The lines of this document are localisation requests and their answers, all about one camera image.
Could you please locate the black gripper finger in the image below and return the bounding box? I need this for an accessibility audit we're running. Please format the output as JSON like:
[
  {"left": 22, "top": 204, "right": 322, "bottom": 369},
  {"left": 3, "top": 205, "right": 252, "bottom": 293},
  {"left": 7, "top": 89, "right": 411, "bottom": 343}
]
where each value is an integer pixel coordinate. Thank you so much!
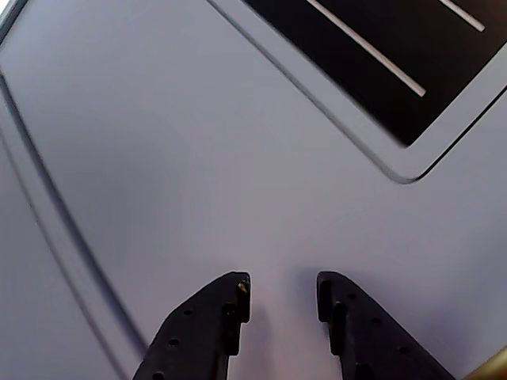
[
  {"left": 132, "top": 271, "right": 252, "bottom": 380},
  {"left": 315, "top": 271, "right": 457, "bottom": 380}
]

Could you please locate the light blue cabinet door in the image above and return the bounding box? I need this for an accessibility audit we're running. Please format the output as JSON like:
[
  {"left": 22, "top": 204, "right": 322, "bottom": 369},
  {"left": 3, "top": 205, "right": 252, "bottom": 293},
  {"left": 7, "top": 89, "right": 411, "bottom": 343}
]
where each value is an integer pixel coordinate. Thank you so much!
[{"left": 0, "top": 0, "right": 507, "bottom": 380}]

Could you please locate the light blue toy kitchen cabinet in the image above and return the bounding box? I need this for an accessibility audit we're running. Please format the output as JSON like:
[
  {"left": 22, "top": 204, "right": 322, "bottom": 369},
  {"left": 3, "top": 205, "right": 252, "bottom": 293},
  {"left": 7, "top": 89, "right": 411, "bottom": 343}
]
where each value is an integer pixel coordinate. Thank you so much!
[{"left": 0, "top": 130, "right": 134, "bottom": 380}]

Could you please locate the black dish rack decal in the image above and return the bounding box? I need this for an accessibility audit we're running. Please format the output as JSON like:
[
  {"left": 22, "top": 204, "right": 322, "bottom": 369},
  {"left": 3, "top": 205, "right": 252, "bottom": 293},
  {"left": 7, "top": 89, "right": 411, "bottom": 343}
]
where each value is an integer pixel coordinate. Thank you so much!
[{"left": 241, "top": 0, "right": 507, "bottom": 150}]

